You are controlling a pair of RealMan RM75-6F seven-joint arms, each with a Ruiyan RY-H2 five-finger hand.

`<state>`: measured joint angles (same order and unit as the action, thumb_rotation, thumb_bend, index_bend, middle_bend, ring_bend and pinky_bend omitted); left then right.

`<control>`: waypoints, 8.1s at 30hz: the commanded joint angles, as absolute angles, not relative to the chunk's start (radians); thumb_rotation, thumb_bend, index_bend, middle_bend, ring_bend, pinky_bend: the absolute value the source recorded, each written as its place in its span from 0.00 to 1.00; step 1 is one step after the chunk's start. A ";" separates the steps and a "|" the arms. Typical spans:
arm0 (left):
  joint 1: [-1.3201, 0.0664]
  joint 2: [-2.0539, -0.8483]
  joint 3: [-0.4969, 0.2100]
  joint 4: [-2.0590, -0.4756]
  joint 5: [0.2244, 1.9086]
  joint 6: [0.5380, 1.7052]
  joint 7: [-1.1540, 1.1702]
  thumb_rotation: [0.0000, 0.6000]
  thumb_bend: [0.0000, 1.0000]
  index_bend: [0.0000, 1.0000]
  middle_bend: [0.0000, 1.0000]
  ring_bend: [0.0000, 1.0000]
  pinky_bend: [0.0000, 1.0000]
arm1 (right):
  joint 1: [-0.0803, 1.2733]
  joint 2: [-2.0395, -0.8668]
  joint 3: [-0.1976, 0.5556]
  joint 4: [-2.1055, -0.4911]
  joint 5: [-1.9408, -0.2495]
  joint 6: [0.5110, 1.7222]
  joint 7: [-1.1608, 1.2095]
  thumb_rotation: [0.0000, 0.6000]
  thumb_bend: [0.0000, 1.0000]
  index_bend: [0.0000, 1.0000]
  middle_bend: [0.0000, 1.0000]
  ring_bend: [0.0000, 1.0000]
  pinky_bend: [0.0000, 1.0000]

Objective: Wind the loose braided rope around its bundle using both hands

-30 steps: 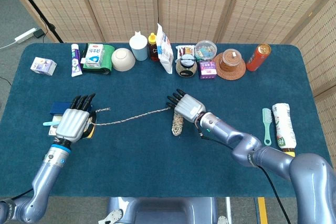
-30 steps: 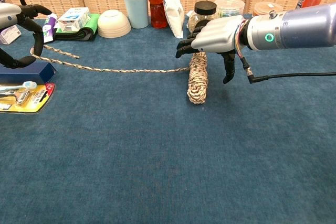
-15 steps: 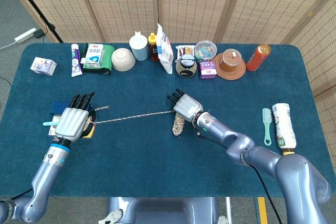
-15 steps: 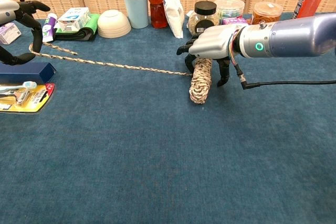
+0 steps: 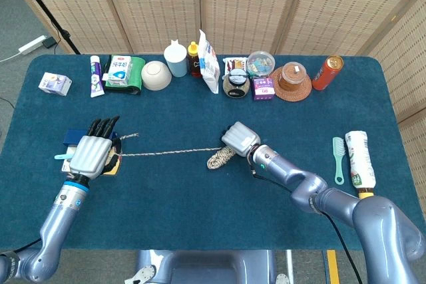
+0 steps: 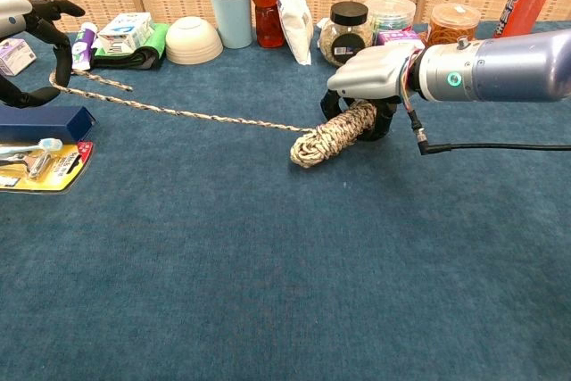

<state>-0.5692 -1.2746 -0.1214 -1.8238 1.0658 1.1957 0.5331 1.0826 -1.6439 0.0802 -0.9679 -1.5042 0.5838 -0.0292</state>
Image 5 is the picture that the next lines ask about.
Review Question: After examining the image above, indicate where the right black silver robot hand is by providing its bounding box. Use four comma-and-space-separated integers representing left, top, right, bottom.
220, 121, 262, 158

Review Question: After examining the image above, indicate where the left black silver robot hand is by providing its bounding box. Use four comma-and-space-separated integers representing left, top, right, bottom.
68, 115, 123, 180

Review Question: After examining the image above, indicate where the beige braided rope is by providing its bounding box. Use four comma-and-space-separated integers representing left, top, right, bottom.
118, 132, 236, 170

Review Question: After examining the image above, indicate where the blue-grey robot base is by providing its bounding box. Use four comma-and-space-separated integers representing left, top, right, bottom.
124, 249, 290, 284

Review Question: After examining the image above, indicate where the yellow razor blister pack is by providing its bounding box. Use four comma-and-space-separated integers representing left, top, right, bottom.
61, 137, 123, 176

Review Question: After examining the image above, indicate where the dark blue rectangular box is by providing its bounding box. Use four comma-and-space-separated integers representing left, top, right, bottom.
63, 128, 119, 148

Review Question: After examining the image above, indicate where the glass jar black lid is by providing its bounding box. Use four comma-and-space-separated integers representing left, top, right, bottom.
222, 68, 251, 98

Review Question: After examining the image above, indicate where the purple cardboard box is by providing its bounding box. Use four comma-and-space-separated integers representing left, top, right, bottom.
252, 76, 276, 101

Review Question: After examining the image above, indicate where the white snack bag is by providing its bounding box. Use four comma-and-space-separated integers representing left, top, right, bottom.
197, 29, 221, 94

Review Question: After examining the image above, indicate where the red white snack packet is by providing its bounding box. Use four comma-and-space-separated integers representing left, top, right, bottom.
222, 57, 249, 80

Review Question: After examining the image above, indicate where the clear round clip box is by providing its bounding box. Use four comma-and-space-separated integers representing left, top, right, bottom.
246, 51, 276, 78

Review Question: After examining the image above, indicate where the white purple toothpaste tube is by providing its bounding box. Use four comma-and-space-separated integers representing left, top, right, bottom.
89, 55, 106, 98

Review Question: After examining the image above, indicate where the small purple white box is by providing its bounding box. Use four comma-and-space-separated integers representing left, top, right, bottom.
38, 72, 73, 96

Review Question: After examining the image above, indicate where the clear jar of rubber bands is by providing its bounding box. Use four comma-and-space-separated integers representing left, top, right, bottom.
278, 61, 308, 91

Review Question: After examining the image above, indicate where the blue carpet table mat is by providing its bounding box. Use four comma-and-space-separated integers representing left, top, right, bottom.
0, 53, 426, 251

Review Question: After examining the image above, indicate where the honey squeeze bottle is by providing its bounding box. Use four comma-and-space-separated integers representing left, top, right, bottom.
187, 41, 203, 78

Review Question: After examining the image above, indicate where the white blue carton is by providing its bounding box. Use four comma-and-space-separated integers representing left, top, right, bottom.
106, 55, 132, 87

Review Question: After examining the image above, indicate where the green folded cloth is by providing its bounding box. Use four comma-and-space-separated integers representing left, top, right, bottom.
103, 55, 146, 95

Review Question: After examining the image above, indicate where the light blue lidded cup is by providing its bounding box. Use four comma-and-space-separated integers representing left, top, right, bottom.
163, 39, 188, 78

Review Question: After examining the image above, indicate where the mint green comb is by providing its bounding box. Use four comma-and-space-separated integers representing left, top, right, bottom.
331, 136, 345, 186

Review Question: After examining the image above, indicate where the cream ceramic bowl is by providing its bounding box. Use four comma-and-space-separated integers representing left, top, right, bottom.
140, 61, 173, 92

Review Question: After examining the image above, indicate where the orange red drink can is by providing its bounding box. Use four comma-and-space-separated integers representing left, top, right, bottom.
312, 55, 344, 91

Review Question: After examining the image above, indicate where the white bottle yellow cap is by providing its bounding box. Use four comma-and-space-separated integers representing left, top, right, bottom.
344, 130, 377, 200

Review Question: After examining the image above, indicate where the white power strip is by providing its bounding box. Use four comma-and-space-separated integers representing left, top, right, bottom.
18, 35, 47, 56

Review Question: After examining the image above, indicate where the bamboo folding screen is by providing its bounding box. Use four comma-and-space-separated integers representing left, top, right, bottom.
0, 0, 426, 221

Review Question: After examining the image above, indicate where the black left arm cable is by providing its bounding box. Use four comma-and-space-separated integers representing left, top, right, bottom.
13, 237, 43, 255

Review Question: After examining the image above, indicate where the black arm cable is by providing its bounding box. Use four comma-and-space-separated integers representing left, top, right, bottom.
13, 237, 43, 255
309, 197, 363, 284

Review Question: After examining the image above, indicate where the white power cord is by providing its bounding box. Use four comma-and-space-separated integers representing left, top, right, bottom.
0, 51, 21, 64

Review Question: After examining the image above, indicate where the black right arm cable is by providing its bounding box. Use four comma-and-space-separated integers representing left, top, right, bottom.
309, 197, 363, 284

